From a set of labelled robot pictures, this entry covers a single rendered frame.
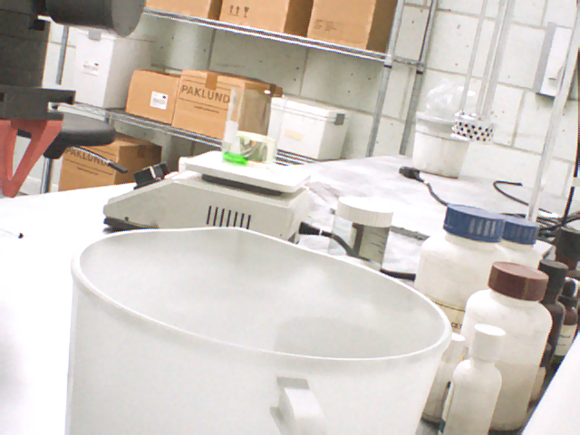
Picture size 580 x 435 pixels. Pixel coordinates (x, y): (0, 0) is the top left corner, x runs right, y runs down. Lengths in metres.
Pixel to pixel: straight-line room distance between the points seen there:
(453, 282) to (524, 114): 2.66
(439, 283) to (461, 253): 0.03
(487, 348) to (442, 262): 0.13
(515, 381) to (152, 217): 0.45
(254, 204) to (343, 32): 2.29
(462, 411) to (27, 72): 0.42
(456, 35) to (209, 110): 0.98
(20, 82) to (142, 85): 2.84
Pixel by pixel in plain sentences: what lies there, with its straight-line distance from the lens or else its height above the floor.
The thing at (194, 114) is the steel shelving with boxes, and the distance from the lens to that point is 3.34.
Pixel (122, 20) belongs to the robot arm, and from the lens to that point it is 0.69.
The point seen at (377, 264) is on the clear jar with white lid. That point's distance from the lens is 0.90.
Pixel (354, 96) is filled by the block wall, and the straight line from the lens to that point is 3.49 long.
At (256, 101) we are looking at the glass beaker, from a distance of 0.90.
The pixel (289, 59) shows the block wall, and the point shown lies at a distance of 3.62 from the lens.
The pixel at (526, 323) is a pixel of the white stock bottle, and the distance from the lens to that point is 0.59.
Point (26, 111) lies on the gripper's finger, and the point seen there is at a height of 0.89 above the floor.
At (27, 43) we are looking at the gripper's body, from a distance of 0.72.
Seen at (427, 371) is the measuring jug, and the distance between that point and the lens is 0.27.
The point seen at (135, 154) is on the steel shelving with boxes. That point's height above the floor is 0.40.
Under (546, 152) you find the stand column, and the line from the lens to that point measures 1.24.
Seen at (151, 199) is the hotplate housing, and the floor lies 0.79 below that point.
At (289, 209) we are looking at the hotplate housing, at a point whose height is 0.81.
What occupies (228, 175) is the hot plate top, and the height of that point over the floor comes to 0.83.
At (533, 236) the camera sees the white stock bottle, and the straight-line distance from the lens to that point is 0.78.
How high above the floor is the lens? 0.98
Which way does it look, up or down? 12 degrees down
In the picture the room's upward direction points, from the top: 11 degrees clockwise
